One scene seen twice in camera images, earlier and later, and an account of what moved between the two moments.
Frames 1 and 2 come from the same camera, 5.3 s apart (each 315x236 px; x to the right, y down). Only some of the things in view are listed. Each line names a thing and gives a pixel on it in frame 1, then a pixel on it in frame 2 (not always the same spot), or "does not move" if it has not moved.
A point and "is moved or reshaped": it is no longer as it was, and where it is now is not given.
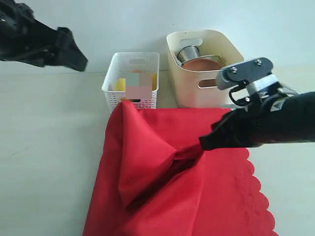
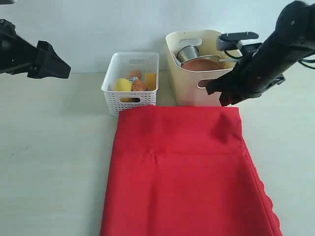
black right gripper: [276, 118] to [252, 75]
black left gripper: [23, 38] to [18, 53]
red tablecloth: [155, 179] is moved or reshaped
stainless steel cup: [188, 52] does not move
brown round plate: [203, 64] does not move
